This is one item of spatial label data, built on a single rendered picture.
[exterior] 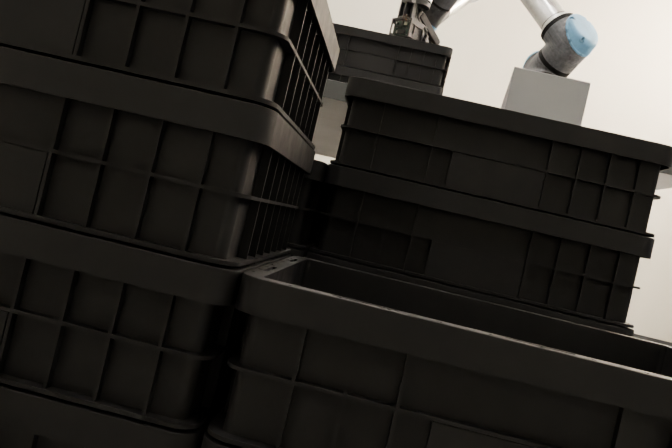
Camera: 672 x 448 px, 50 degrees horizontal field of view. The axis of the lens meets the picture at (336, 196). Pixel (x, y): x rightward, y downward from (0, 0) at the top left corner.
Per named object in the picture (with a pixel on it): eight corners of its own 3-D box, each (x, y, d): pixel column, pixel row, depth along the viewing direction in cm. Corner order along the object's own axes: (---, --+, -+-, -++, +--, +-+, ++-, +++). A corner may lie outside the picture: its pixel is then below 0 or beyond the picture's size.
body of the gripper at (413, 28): (386, 38, 202) (396, -4, 202) (405, 48, 208) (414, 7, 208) (408, 38, 196) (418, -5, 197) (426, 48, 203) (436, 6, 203)
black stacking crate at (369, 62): (438, 109, 223) (446, 73, 223) (442, 91, 193) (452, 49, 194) (313, 82, 227) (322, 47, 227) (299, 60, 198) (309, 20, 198)
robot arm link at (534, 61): (544, 110, 226) (544, 86, 236) (573, 80, 217) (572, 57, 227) (512, 91, 224) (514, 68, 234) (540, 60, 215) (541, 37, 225)
